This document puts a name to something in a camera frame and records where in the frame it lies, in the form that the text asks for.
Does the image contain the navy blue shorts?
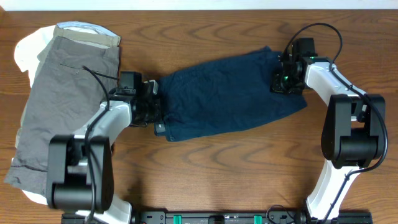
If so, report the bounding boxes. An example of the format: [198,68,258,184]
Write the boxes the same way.
[155,47,307,141]

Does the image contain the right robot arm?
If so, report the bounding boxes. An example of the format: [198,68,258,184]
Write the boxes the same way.
[271,38,388,223]

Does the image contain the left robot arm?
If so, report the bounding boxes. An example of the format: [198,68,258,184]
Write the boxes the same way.
[46,72,161,223]

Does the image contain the grey shorts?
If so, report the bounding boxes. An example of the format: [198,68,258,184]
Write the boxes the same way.
[4,37,119,195]

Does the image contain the khaki shorts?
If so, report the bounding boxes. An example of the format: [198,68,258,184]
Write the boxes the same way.
[35,25,121,78]

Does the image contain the white garment under pile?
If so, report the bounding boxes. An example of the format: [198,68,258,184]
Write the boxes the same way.
[11,24,57,207]

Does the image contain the right camera cable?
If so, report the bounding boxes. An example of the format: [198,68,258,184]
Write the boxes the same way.
[282,22,389,224]

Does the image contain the camera cable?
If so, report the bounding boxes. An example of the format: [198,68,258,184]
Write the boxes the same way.
[282,22,389,224]
[81,65,121,224]

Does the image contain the left camera cable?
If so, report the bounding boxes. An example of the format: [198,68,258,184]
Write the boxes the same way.
[81,65,121,224]

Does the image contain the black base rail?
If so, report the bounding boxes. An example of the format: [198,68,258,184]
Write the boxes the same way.
[60,210,373,224]

